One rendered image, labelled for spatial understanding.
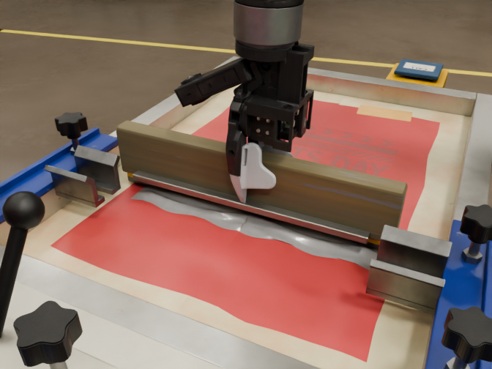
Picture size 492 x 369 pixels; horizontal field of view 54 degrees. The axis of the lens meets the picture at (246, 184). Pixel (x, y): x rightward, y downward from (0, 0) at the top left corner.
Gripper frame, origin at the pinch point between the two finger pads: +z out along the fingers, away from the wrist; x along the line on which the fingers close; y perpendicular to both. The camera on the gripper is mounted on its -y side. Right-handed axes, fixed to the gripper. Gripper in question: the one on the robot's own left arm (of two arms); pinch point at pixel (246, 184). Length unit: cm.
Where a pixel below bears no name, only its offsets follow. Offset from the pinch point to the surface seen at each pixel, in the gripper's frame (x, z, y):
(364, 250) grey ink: -1.6, 3.8, 17.4
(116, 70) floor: 253, 106, -237
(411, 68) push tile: 67, 3, 12
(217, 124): 23.5, 5.2, -17.2
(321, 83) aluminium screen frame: 48.3, 3.1, -4.6
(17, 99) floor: 173, 107, -262
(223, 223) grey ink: -3.8, 4.6, -1.4
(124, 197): -4.2, 5.2, -17.8
